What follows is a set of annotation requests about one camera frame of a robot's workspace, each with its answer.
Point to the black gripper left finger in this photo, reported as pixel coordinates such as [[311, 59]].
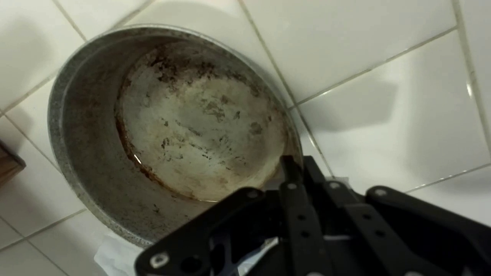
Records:
[[301, 231]]

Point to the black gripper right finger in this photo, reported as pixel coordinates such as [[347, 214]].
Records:
[[408, 235]]

